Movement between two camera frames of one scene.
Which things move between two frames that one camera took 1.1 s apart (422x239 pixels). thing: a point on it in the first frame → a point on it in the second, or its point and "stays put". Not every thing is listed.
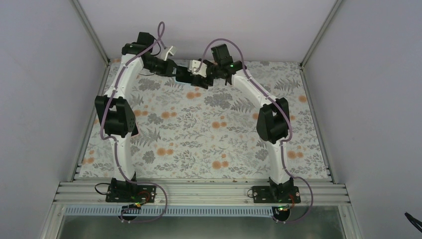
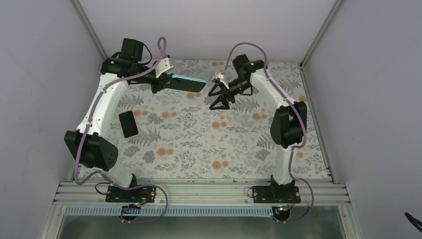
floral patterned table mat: x=210 y=132 stays put
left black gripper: x=168 y=70 → x=159 y=84
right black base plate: x=276 y=194 stays put
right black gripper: x=203 y=83 → x=222 y=98
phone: x=183 y=74 → x=188 y=84
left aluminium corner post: x=91 y=31 stays put
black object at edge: x=414 y=221 stays put
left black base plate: x=131 y=193 stays put
